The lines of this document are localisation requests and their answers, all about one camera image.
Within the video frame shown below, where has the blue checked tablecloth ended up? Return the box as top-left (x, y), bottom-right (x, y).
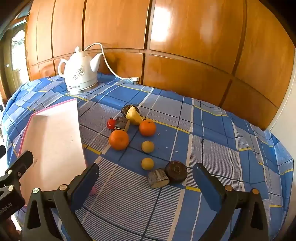
top-left (1, 72), bottom-right (294, 241)

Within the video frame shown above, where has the white ceramic electric kettle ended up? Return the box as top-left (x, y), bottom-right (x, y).
top-left (58, 46), bottom-right (103, 95)

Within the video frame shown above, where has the wrinkled dark water chestnut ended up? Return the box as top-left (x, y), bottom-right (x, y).
top-left (121, 104), bottom-right (140, 117)

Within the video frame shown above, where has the white tray with pink rim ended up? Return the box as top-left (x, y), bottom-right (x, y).
top-left (14, 98), bottom-right (99, 223)

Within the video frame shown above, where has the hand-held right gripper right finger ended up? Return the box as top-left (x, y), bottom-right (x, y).
top-left (192, 162), bottom-right (270, 241)

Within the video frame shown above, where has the white power cord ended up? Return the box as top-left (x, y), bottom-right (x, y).
top-left (83, 42), bottom-right (140, 84)

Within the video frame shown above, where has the yellow pear piece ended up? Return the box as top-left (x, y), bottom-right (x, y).
top-left (126, 106), bottom-right (144, 126)

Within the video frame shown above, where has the smooth dark water chestnut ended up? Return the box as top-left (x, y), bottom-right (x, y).
top-left (164, 160), bottom-right (188, 183)

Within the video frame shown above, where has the orange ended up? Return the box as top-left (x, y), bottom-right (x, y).
top-left (139, 119), bottom-right (157, 137)
top-left (109, 129), bottom-right (129, 151)

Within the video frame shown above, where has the small yellowish longan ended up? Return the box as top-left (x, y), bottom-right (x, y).
top-left (141, 157), bottom-right (154, 171)
top-left (142, 140), bottom-right (154, 153)

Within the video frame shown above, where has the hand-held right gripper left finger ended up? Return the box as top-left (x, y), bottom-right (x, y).
top-left (22, 163), bottom-right (100, 241)

